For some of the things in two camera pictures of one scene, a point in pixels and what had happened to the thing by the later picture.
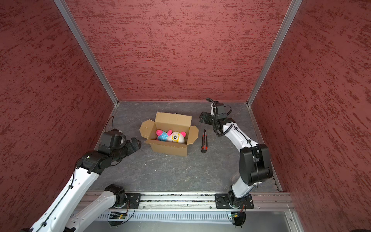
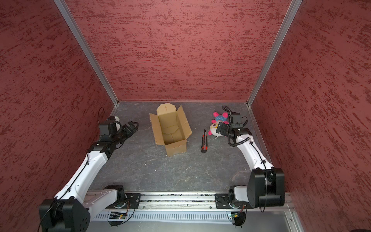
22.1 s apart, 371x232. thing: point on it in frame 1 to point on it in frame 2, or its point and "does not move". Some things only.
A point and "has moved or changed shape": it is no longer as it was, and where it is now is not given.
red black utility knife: (204, 147) does not move
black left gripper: (130, 149) to (129, 132)
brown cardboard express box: (165, 122) has moved or changed shape
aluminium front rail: (274, 201) does not move
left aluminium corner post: (88, 48) does not move
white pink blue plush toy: (175, 137) has moved or changed shape
